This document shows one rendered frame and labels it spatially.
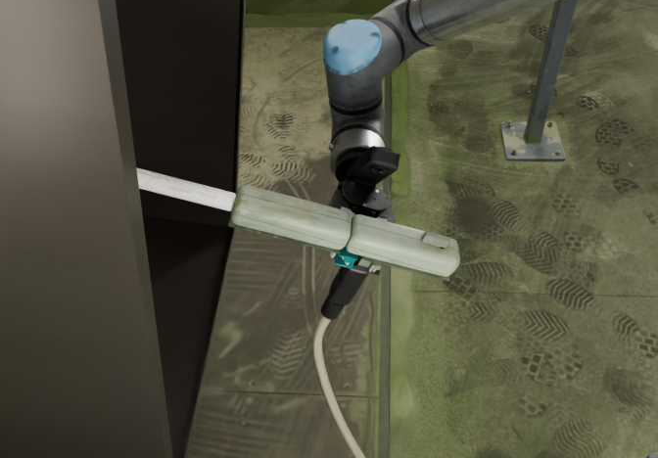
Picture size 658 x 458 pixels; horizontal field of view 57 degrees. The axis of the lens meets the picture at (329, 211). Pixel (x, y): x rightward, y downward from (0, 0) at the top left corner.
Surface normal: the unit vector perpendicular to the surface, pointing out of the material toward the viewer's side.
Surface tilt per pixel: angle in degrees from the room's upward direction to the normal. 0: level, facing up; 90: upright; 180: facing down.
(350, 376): 0
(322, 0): 90
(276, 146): 0
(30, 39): 89
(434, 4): 65
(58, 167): 89
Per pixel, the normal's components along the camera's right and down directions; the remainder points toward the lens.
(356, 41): -0.15, -0.64
